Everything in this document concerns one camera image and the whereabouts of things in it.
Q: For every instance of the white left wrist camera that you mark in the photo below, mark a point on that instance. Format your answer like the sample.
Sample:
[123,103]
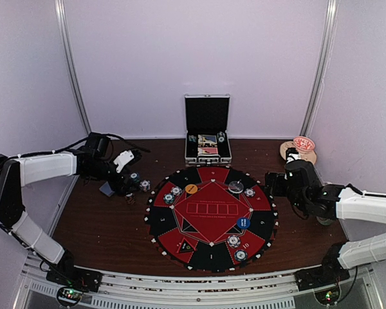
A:
[125,158]

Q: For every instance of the white chip stack near ten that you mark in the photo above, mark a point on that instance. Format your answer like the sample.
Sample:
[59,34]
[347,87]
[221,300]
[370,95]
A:
[233,241]

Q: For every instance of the red white patterned bowl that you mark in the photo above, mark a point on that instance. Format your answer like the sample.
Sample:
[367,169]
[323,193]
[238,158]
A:
[303,144]

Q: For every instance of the blue card deck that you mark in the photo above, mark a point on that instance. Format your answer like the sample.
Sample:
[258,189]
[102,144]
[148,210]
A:
[106,190]

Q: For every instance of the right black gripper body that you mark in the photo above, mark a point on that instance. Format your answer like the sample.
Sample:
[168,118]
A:
[278,191]

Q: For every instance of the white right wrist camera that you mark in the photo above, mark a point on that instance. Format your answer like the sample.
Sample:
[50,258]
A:
[292,155]

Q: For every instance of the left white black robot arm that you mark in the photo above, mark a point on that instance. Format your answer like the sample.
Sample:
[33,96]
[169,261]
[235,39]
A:
[21,173]

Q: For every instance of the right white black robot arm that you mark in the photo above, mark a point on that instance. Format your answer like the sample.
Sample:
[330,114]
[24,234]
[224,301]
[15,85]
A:
[301,185]

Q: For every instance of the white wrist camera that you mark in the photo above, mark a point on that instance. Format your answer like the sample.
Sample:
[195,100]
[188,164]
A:
[125,158]
[292,155]

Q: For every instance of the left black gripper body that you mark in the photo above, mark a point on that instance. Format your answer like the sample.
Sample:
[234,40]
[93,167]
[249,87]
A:
[113,183]

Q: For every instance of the red black chip stack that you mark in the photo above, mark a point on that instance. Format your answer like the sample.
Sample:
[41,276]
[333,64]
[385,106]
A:
[130,198]

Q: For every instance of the aluminium poker case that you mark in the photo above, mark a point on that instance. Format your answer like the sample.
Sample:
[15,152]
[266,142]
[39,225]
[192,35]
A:
[206,115]

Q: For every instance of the yellow big blind button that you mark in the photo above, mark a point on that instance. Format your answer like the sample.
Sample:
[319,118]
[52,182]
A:
[191,188]

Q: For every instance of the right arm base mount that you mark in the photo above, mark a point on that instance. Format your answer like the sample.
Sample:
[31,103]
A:
[328,272]

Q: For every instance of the blue small blind button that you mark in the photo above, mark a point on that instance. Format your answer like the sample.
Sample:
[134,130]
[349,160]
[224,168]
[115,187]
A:
[243,223]

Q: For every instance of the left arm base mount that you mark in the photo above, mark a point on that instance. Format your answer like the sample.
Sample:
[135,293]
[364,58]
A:
[78,278]

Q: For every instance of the dark blue green chip stack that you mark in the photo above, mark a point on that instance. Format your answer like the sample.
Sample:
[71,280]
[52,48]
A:
[135,180]

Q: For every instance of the teal chip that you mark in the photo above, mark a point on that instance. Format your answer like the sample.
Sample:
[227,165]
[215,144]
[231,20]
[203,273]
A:
[168,199]

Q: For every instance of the aluminium front rail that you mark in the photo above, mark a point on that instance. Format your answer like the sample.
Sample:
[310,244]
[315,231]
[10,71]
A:
[269,290]

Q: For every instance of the clear dealer button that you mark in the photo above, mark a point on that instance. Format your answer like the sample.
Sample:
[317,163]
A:
[236,187]

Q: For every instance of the chips in case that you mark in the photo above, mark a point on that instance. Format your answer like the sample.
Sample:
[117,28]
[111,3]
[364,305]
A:
[221,137]

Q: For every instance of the card decks in case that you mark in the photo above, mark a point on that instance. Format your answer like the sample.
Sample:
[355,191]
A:
[207,145]

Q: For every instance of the chip on seat five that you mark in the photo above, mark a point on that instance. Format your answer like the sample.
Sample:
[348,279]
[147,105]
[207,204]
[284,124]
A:
[176,191]

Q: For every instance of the round red black poker mat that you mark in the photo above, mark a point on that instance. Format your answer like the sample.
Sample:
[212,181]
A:
[193,230]

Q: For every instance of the round wooden board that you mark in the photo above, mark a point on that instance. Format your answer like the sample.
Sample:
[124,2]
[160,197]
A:
[310,156]

